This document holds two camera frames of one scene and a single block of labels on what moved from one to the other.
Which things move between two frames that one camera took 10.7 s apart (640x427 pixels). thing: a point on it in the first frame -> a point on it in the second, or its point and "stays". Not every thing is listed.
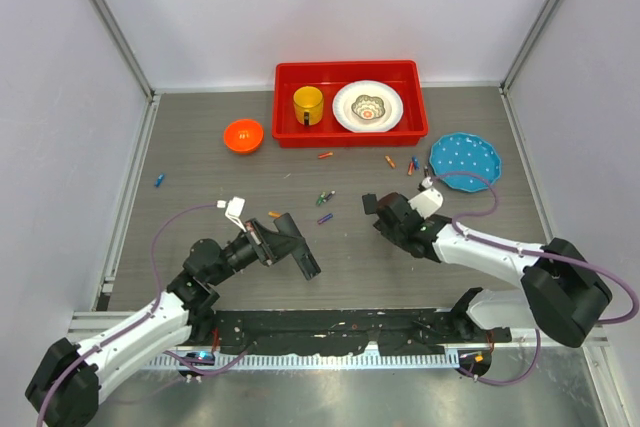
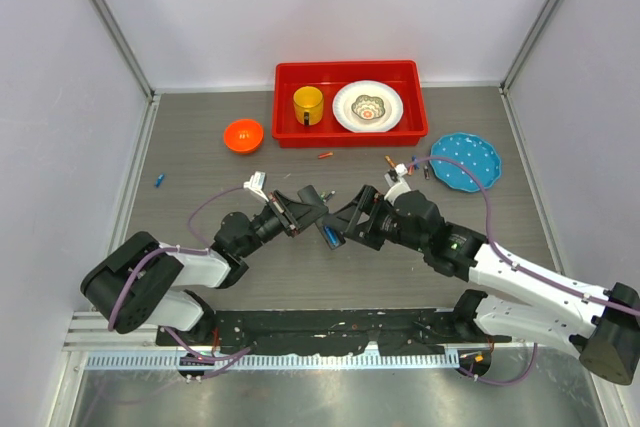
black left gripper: x=259 y=241 -> x=293 y=216
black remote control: x=302 y=252 -> x=309 y=195
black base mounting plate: x=400 y=331 stays
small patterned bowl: x=368 y=107 stays
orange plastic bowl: x=243 y=136 stays
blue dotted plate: x=464 y=162 stays
